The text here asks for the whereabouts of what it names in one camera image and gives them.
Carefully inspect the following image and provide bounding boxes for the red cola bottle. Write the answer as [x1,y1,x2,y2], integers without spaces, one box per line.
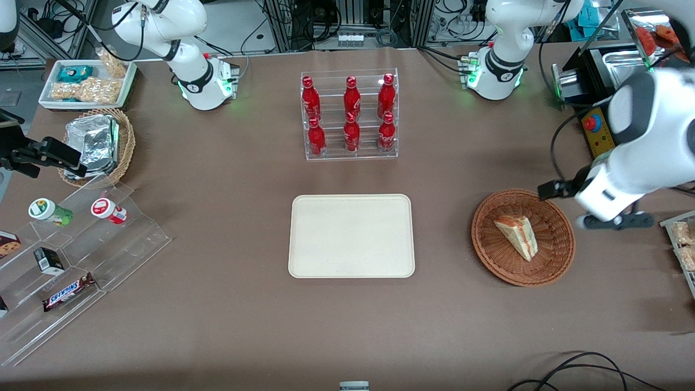
[378,111,396,153]
[307,116,327,157]
[377,73,396,116]
[301,75,322,122]
[343,112,361,153]
[343,75,362,117]

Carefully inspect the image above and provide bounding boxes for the white rectangular snack tray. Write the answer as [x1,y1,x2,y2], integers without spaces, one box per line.
[38,58,137,112]

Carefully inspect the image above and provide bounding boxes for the black floor cable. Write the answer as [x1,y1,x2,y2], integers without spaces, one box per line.
[507,351,669,391]

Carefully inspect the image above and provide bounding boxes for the beige rectangular plastic tray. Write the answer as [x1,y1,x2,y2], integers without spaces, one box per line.
[288,193,416,279]

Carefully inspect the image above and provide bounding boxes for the blue packet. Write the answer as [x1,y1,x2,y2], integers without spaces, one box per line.
[569,10,599,40]

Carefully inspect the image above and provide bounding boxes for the red packaged food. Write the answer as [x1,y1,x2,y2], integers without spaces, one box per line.
[634,24,683,61]

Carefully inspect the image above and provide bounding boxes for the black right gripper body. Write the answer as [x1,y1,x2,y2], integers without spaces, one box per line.
[0,141,43,179]

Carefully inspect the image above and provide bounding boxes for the brown round wicker basket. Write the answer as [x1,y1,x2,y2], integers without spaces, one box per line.
[471,188,576,287]

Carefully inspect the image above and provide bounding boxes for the clear acrylic bottle rack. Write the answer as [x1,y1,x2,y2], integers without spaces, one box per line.
[300,67,399,161]

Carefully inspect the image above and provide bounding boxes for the teal snack packet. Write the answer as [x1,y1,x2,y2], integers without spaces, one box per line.
[56,65,94,84]

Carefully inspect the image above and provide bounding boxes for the clear wrapped pastry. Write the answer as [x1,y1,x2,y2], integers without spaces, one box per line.
[671,220,695,245]
[675,245,695,273]

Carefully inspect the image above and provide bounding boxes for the clear acrylic stepped display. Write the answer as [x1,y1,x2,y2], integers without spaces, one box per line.
[0,174,173,368]

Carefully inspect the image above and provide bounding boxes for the Snickers chocolate bar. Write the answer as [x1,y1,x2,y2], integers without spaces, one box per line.
[42,273,98,312]

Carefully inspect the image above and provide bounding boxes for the triangular sandwich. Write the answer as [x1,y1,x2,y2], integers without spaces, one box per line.
[494,215,539,263]

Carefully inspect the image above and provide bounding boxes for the green lidded cup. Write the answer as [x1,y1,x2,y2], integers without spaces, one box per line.
[28,198,74,228]

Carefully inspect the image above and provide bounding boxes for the aluminium frame rack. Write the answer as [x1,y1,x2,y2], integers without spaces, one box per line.
[260,0,436,53]

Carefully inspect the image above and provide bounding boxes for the large clear peanut bag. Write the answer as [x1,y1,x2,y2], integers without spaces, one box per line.
[50,77,122,105]

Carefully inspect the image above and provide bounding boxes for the white wire rack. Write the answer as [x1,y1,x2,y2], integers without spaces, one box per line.
[659,210,695,300]

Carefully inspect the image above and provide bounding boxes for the black heated display case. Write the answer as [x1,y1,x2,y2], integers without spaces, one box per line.
[551,8,695,159]

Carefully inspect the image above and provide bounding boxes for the small clear nut bag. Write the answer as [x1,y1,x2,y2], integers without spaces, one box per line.
[96,47,129,79]

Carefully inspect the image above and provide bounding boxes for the brown cookie box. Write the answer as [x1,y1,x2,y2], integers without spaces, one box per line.
[0,230,22,260]

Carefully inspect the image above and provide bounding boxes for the silver foil containers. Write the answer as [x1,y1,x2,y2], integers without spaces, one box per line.
[65,113,121,178]

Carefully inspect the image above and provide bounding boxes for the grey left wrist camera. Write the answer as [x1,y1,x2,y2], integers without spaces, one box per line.
[577,212,655,231]

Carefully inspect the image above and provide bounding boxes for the small black carton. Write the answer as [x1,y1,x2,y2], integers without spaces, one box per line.
[33,247,66,275]

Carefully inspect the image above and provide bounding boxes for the light wicker basket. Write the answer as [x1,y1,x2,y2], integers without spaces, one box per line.
[56,107,136,188]

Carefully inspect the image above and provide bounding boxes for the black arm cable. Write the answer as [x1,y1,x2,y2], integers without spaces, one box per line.
[549,106,588,186]

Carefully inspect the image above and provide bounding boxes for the red lidded cup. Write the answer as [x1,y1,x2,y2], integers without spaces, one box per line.
[90,198,129,225]

